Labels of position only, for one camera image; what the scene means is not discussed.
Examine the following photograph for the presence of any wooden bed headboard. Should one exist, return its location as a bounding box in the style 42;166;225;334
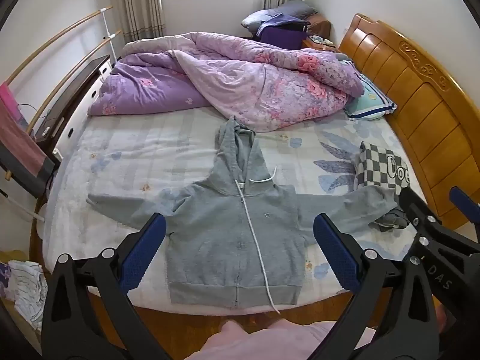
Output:
339;13;480;233

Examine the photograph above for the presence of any person's pink clothing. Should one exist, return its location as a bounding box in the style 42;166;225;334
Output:
187;319;376;360

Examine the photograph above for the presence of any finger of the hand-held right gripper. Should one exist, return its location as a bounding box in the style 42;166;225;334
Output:
398;186;480;310
449;186;480;233

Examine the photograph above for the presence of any pink and brown towel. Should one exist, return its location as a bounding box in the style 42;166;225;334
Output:
0;82;61;199

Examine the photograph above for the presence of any lavender pillow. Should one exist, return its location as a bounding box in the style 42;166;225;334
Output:
241;9;286;31

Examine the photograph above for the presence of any grey zip hoodie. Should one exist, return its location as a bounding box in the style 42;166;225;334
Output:
87;115;400;310

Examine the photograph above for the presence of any wooden nightstand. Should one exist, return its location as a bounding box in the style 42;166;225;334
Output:
302;15;341;54

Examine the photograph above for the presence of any wooden rail clothes rack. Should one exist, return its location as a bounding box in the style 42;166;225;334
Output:
0;5;123;222

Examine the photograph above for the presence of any grey pillow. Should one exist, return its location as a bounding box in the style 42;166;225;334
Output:
275;0;318;20

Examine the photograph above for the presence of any dark grey cloth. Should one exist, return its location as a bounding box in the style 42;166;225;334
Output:
369;210;410;233

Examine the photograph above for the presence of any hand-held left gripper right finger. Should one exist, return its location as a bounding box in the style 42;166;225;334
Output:
313;214;439;360

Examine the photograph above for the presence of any white patterned bedspread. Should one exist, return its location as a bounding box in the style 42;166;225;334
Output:
35;103;430;310

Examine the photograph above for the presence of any purple suitcase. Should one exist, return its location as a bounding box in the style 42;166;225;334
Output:
259;22;310;50

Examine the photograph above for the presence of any checkered folded blanket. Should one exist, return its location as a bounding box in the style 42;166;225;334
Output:
354;142;411;196

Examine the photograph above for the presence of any blue and white pillow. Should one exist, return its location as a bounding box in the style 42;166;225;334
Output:
343;73;397;121

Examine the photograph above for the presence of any black television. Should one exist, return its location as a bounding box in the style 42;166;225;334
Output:
35;55;111;142

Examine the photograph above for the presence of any purple pillow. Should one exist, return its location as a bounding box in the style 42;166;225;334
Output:
88;32;364;132

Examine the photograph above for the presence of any white dresser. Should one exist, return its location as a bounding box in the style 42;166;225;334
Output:
52;58;114;158

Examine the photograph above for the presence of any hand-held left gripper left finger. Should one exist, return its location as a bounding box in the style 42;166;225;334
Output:
42;213;171;360

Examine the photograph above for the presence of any pile of clothes on floor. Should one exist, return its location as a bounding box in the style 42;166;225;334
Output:
0;259;48;331

